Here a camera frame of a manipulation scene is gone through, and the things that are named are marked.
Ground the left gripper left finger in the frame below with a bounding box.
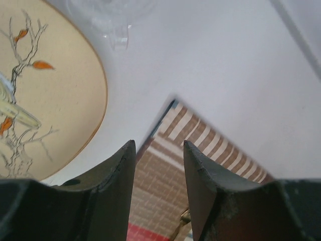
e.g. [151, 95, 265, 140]
[1, 140, 136, 240]

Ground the round wooden plate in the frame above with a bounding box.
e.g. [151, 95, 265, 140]
[1, 1, 108, 180]

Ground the dark handled fork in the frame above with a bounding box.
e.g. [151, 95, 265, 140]
[170, 209, 191, 241]

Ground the patchwork striped placemat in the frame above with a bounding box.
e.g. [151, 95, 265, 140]
[127, 99, 272, 240]

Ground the clear glass cup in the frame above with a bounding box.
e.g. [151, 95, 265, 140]
[66, 0, 157, 51]

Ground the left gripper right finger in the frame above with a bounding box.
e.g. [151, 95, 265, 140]
[184, 141, 320, 240]

